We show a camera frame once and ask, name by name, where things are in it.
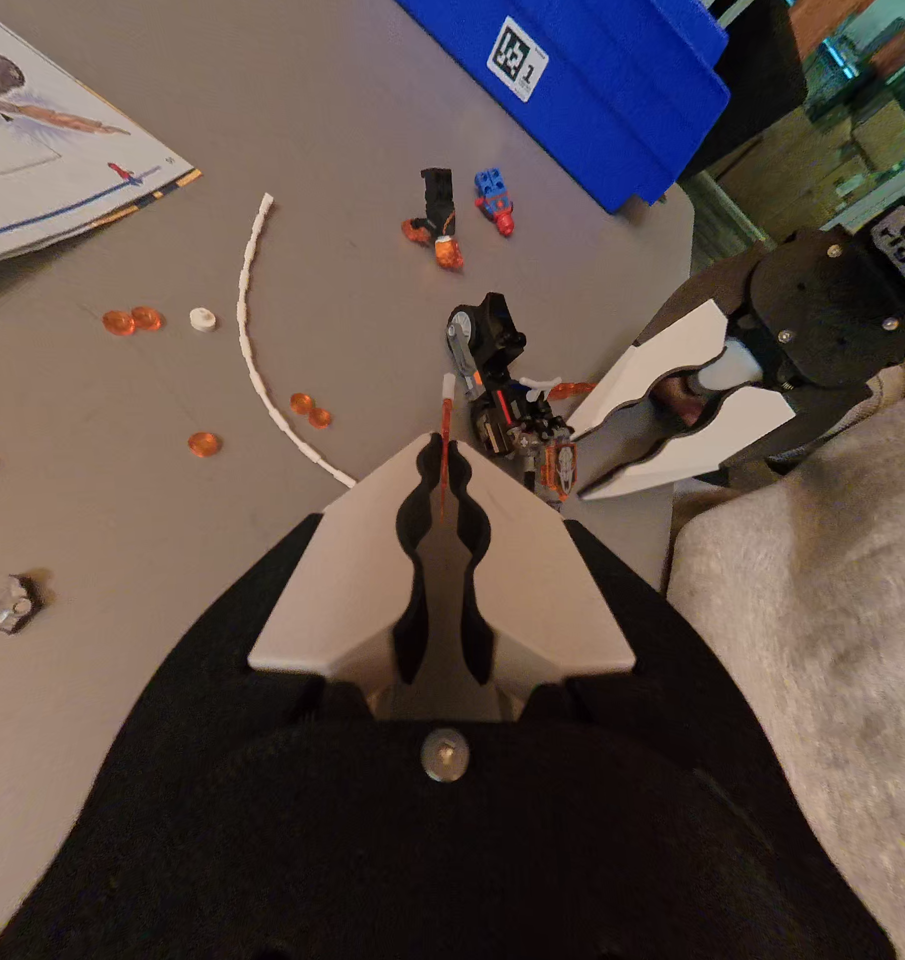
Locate dark grey lego piece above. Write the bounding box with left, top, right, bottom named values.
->
left=0, top=573, right=45, bottom=635

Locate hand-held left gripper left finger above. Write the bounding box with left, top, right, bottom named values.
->
left=247, top=431, right=435, bottom=719

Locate black and orange lego assembly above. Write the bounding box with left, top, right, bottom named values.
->
left=401, top=168, right=466, bottom=271

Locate grey zip hoodie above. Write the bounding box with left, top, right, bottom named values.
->
left=666, top=360, right=905, bottom=960

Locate blue and red lego assembly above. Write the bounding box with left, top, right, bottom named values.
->
left=473, top=168, right=517, bottom=237

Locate stack of cardboard boxes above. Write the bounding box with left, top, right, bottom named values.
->
left=692, top=97, right=905, bottom=249

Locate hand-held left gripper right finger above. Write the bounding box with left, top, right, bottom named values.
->
left=451, top=438, right=637, bottom=719

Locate white lego chain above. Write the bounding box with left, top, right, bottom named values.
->
left=236, top=192, right=358, bottom=489

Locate blue plastic bin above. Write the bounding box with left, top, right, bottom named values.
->
left=396, top=0, right=731, bottom=215

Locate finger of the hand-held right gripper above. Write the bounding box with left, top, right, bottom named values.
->
left=577, top=384, right=799, bottom=501
left=567, top=297, right=731, bottom=436

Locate person's right hand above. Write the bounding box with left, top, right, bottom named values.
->
left=651, top=373, right=712, bottom=430

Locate lego instruction booklet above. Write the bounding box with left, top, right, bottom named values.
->
left=0, top=0, right=204, bottom=267

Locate black angled panel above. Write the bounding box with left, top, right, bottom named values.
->
left=681, top=0, right=808, bottom=181

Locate black lego motorcycle model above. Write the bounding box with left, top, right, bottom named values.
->
left=446, top=292, right=580, bottom=511

